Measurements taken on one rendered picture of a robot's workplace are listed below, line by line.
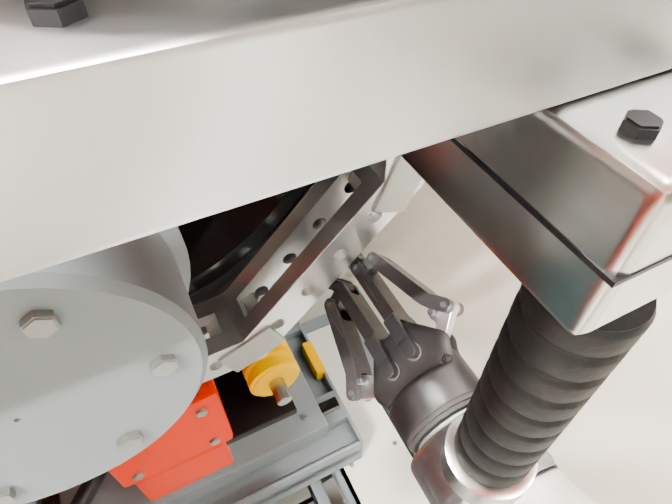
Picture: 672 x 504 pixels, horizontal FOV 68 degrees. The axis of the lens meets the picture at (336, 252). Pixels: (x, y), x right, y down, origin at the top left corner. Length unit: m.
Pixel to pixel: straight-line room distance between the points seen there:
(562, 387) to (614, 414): 1.07
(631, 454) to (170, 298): 1.12
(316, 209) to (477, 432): 0.27
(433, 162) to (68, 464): 0.18
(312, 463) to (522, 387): 0.75
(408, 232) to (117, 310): 1.29
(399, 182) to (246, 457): 0.56
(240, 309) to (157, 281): 0.30
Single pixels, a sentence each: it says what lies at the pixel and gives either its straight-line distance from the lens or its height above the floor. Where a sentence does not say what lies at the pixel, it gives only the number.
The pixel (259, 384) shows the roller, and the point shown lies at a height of 0.52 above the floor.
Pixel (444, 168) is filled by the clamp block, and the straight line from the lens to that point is 0.16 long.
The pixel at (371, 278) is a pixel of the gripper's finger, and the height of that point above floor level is 0.66.
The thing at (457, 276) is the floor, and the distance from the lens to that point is 1.34.
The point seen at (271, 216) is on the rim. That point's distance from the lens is 0.49.
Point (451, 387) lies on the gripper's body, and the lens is 0.39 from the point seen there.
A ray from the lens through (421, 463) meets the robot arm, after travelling 0.38.
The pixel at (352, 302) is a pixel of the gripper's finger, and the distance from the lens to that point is 0.46.
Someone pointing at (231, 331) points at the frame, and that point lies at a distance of 0.47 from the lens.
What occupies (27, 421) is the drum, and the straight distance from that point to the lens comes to 0.20.
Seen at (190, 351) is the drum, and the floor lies 0.85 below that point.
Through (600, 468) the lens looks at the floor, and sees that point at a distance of 1.18.
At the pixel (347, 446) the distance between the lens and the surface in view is 0.90.
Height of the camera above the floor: 1.01
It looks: 48 degrees down
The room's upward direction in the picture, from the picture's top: straight up
